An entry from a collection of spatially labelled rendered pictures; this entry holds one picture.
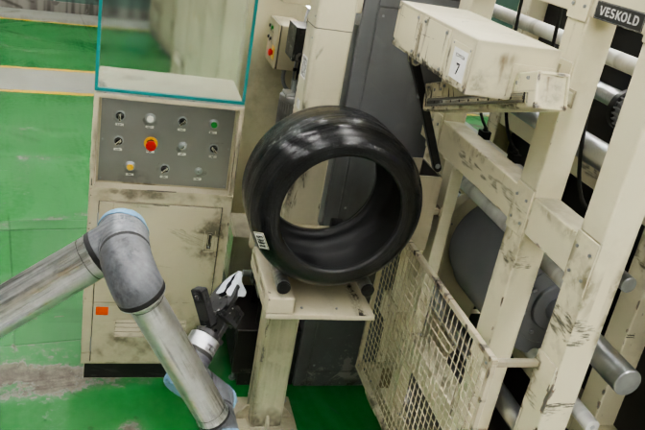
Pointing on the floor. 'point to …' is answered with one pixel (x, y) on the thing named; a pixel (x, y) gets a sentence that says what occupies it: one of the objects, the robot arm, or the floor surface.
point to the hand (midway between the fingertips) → (236, 274)
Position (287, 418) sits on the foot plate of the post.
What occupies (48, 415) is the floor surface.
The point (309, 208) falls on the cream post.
